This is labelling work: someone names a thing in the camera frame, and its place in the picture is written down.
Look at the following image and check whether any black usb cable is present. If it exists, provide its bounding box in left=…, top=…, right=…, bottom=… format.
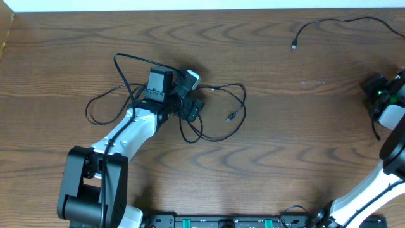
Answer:
left=290, top=16, right=405, bottom=51
left=84, top=82, right=247, bottom=144

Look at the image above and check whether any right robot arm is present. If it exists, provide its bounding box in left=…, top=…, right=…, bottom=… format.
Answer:
left=306, top=68, right=404, bottom=227

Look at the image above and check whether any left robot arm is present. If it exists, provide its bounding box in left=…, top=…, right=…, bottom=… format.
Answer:
left=57, top=66, right=204, bottom=227

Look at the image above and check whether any left camera cable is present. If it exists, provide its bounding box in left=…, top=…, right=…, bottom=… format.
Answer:
left=99, top=53, right=186, bottom=228

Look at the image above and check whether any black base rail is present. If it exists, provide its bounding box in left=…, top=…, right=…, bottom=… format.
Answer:
left=140, top=215, right=308, bottom=228

